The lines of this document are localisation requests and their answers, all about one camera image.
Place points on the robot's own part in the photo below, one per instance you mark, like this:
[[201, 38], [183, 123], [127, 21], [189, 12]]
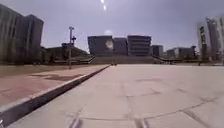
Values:
[[142, 123], [75, 123]]

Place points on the raised reddish paved platform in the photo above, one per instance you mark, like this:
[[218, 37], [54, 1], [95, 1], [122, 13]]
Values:
[[26, 85]]

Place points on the wide stone steps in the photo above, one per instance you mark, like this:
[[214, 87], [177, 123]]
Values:
[[123, 59]]

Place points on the dark building with emblem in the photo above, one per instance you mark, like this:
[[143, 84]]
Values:
[[120, 46]]

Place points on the tall pale building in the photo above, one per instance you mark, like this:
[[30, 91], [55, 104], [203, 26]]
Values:
[[211, 38]]

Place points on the low dark building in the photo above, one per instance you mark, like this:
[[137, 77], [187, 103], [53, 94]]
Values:
[[63, 53]]

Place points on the grey paved plaza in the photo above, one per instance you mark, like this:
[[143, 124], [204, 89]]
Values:
[[150, 90]]

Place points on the lamp pole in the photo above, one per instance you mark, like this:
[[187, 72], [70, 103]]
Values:
[[70, 46]]

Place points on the large grey building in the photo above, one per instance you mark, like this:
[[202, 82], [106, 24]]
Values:
[[18, 36]]

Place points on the distant low buildings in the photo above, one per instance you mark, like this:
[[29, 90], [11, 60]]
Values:
[[176, 52]]

